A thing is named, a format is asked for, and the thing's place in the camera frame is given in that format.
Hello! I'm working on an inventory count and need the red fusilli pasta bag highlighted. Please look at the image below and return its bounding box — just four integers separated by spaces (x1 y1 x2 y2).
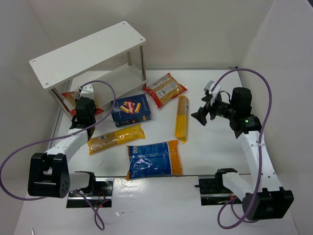
61 89 104 116

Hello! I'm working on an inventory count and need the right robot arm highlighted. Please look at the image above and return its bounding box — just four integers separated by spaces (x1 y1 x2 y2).
191 87 294 221

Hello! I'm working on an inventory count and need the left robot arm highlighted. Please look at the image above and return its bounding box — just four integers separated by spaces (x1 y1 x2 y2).
27 97 96 198

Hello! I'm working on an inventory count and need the red macaroni bag near shelf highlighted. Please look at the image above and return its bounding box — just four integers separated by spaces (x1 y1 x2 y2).
143 73 187 108

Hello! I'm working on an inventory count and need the blue and orange pasta bag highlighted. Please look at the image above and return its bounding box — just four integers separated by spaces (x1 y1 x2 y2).
126 140 182 180

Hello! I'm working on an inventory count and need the blue Barilla pasta box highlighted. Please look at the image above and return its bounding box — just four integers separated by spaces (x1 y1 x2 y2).
111 94 151 127

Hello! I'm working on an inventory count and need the white two-tier shelf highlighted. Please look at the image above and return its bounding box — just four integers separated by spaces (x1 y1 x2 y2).
29 21 147 118

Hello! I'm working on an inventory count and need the yellow spaghetti pack right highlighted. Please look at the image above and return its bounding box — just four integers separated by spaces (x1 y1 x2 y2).
175 95 189 144

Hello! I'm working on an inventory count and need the yellow spaghetti pack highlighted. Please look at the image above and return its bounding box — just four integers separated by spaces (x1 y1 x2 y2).
88 124 145 155
175 95 189 144

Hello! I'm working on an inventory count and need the yellow spaghetti pack left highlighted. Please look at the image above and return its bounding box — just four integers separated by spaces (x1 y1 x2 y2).
88 124 145 155

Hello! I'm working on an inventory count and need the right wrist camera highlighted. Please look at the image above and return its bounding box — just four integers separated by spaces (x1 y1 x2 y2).
204 80 221 104

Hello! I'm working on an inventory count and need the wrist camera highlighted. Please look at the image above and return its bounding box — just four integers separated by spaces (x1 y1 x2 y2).
204 80 221 104
79 84 94 100

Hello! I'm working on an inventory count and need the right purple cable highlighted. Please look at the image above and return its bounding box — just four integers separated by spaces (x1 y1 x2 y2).
211 68 272 230

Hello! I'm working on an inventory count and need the purple cable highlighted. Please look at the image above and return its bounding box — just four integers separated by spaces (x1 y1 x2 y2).
0 80 116 231
211 68 272 230

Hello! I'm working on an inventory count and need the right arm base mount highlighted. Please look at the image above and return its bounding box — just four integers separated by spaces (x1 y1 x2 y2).
194 175 235 206

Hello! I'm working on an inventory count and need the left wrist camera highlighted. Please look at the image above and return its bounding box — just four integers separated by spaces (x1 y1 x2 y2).
79 84 94 100

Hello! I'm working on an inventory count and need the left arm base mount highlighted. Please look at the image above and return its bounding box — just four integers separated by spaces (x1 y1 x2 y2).
66 177 114 209

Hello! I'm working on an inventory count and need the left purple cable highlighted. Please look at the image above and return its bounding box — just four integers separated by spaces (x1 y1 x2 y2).
0 80 116 231

